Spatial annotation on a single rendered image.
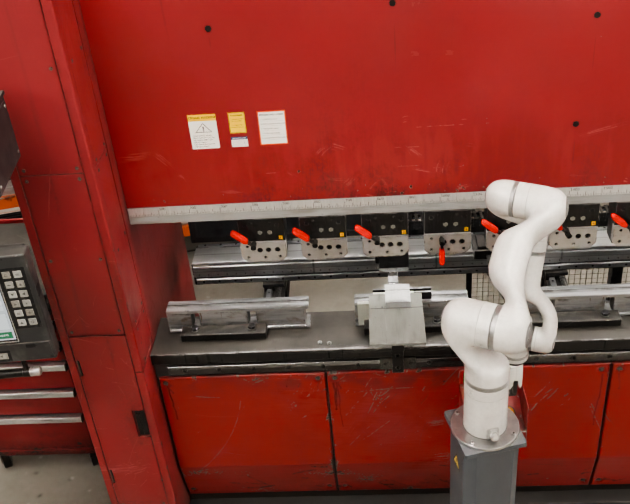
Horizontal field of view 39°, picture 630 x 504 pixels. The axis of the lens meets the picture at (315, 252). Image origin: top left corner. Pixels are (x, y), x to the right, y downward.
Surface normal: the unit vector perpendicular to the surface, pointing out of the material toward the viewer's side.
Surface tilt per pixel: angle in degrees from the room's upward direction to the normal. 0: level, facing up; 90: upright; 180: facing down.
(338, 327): 0
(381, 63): 90
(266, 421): 90
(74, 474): 0
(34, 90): 90
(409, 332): 0
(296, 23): 90
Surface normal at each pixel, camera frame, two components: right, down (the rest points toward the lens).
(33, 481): -0.07, -0.82
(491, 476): 0.21, 0.54
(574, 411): -0.04, 0.57
